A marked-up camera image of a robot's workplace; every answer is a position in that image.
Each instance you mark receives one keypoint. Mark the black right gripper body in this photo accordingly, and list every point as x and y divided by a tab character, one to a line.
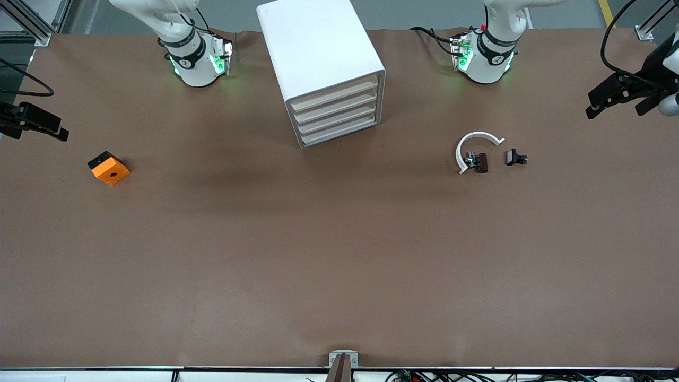
9	120

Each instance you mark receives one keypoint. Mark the beige plastic drawer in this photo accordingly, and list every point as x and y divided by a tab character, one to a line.
336	107
340	131
334	96
338	119

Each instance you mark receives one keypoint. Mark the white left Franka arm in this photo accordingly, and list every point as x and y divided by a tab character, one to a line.
490	61

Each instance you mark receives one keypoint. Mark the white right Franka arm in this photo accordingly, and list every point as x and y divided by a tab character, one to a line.
191	63

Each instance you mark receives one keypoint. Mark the orange black button box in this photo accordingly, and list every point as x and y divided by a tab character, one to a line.
111	172

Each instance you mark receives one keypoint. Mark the white drawer cabinet housing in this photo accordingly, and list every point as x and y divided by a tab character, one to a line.
313	42

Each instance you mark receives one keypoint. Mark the small black clip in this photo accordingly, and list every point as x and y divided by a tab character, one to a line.
512	157

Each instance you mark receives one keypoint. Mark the brown rectangular block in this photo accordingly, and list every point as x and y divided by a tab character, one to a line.
482	162

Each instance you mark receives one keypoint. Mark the white semicircular pipe clamp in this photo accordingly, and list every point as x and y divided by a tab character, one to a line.
460	147

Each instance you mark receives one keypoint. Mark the brown table cover sheet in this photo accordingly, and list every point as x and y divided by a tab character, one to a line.
339	276

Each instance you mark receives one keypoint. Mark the aluminium frame post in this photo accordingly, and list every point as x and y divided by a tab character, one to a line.
42	38
644	33

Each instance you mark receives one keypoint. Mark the silver base bracket green light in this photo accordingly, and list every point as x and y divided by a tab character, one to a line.
222	58
460	53

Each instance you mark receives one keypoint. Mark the silver camera mount bracket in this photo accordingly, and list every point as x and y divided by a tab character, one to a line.
344	366

